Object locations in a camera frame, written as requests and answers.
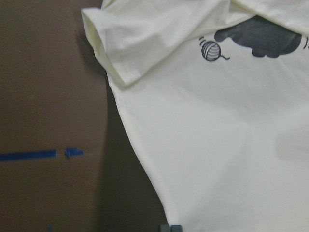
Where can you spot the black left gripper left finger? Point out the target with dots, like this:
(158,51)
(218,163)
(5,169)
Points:
(164,228)

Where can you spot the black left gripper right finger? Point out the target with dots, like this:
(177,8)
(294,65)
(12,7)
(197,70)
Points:
(176,228)

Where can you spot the cream long-sleeve cat shirt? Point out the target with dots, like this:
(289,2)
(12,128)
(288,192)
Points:
(214,97)

